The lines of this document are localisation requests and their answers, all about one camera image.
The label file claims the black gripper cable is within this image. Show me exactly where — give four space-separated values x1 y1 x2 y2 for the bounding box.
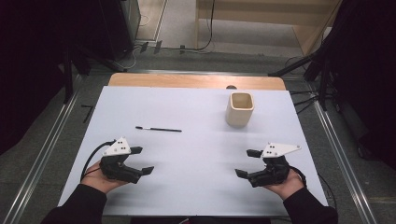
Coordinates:
290 166 337 209
79 139 117 183

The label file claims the beige square cup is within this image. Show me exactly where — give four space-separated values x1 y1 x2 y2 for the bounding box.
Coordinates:
225 91 255 128

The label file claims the black cabinet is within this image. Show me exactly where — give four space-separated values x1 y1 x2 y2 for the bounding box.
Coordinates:
99 0 141 61

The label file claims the bundle of black floor cables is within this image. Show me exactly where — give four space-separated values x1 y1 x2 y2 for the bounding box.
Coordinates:
290 89 322 115

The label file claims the light wooden shelf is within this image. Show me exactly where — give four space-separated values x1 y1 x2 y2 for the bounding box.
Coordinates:
194 0 344 57

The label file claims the metal floor rail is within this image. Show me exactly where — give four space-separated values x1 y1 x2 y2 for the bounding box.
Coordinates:
312 101 379 224
1 74 83 224

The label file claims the black hex key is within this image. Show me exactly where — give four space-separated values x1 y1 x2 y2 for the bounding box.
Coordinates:
80 105 94 124

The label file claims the person's right hand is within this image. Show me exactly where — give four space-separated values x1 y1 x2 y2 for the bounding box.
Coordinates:
262 167 306 201

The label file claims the black floor cable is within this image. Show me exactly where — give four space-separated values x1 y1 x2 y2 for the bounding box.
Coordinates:
162 0 217 53

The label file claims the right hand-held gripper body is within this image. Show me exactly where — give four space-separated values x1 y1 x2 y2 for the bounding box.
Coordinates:
247 142 303 189

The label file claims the white table cover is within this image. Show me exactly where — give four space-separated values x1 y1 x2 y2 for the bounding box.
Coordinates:
57 86 329 217

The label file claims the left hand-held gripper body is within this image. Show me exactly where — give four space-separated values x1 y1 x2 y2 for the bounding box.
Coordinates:
99 135 144 185

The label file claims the black curtain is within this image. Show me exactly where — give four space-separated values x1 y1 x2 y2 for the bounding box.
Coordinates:
0 0 104 156
323 0 396 171

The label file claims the wooden table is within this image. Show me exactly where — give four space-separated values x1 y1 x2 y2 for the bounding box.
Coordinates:
107 73 287 91

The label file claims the person's left hand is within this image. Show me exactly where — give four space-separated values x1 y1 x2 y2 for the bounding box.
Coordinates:
81 160 129 194

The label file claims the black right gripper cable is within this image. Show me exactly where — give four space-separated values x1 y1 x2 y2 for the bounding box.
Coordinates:
290 166 337 209

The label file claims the black metal stand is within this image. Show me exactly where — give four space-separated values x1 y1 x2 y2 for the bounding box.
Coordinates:
62 46 127 105
268 52 331 111

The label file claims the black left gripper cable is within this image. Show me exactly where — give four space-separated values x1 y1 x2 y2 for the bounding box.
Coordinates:
79 139 117 183

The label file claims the black mascara brush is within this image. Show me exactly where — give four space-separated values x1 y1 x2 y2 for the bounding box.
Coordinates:
134 125 183 133

